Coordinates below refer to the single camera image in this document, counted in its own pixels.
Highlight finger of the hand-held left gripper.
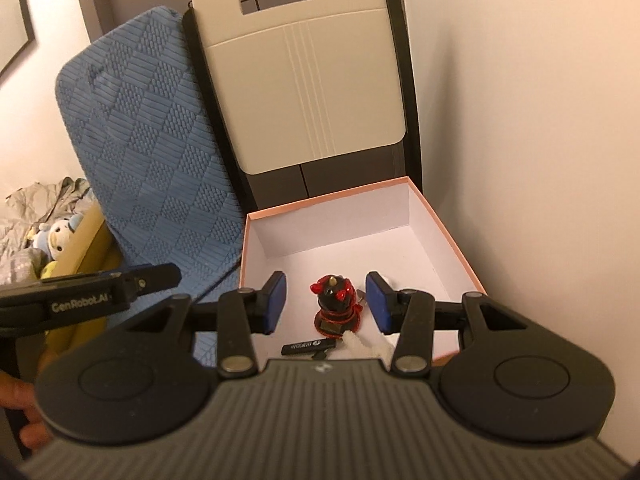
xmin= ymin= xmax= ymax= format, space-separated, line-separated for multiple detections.
xmin=120 ymin=263 xmax=182 ymax=307

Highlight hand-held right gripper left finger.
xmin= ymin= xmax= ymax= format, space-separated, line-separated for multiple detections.
xmin=125 ymin=270 xmax=289 ymax=379

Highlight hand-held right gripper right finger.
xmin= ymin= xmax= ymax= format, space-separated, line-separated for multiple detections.
xmin=365 ymin=270 xmax=527 ymax=376

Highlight red and black figurine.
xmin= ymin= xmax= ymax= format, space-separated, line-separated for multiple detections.
xmin=310 ymin=275 xmax=365 ymax=337

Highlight black usb stick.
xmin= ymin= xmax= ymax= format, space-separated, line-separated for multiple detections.
xmin=281 ymin=338 xmax=337 ymax=359

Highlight pink cardboard box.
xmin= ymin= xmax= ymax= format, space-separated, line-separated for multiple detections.
xmin=239 ymin=176 xmax=487 ymax=367

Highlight person's left hand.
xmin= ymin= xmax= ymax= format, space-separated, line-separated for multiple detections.
xmin=0 ymin=352 xmax=53 ymax=442

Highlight yellow cushion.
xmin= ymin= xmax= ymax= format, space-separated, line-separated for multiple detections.
xmin=39 ymin=204 xmax=125 ymax=378

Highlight blue and white plush toy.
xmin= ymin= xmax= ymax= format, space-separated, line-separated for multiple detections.
xmin=31 ymin=212 xmax=87 ymax=262

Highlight grey crumpled cloth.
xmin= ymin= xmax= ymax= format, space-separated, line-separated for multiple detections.
xmin=0 ymin=176 xmax=95 ymax=285

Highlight blue textured mat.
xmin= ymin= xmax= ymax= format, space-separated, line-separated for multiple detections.
xmin=53 ymin=5 xmax=249 ymax=367

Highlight white and black air purifier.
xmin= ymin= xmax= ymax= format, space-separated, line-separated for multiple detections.
xmin=181 ymin=0 xmax=427 ymax=213

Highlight framed wall picture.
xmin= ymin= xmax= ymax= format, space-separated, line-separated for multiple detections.
xmin=0 ymin=0 xmax=37 ymax=79

